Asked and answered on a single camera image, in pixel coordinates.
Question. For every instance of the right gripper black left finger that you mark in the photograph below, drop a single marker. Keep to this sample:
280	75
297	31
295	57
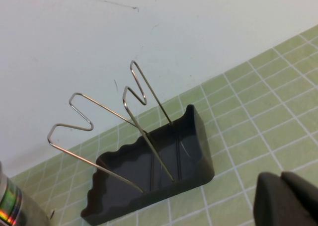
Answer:
270	203

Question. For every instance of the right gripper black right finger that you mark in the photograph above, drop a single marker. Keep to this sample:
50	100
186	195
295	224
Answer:
305	196

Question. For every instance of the green white-checked tablecloth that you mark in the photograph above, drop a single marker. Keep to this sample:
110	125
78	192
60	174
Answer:
248	111

